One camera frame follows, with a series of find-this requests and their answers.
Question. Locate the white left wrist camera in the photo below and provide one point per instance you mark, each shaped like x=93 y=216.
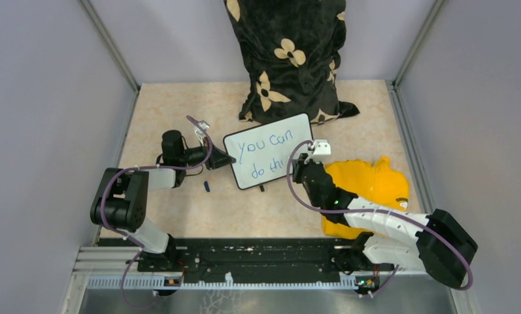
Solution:
x=200 y=127

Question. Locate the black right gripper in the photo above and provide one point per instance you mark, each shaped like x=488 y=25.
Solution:
x=299 y=166

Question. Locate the black floral plush blanket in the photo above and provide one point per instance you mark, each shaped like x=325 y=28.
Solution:
x=290 y=50

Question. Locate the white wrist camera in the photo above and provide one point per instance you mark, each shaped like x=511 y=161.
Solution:
x=200 y=127
x=318 y=151

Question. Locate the yellow cloth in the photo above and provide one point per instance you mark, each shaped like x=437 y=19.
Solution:
x=376 y=182

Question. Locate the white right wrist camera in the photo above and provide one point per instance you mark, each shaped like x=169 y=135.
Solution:
x=318 y=151

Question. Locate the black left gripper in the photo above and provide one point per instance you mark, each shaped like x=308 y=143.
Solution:
x=218 y=158

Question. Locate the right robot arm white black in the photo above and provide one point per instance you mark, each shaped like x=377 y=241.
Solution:
x=435 y=243

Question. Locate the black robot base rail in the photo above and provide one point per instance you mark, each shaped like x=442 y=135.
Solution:
x=231 y=264

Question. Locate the small black-framed whiteboard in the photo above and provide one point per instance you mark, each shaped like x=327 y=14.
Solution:
x=261 y=153

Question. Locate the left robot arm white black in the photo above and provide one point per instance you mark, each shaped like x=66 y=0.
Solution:
x=121 y=199

